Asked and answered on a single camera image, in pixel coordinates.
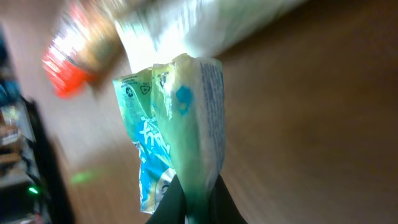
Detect orange red spaghetti packet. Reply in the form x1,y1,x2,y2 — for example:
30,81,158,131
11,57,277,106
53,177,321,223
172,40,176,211
42,0,129,98

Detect white tube with gold cap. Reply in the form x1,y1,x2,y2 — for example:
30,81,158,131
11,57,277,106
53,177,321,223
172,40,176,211
115,0,306,73

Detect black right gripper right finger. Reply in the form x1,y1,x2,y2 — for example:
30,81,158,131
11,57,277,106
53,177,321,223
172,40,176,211
209,175,248,224

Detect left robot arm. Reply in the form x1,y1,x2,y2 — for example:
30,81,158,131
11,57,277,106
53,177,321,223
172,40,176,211
1,37,75,224

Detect small teal tissue packet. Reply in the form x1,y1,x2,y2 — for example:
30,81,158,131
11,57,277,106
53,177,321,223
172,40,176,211
113,68,176,214

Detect teal green snack pouch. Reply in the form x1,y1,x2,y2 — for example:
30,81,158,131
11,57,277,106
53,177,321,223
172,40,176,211
151,54,226,223

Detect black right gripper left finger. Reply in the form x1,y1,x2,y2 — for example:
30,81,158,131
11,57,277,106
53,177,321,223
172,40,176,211
146,175,186,224

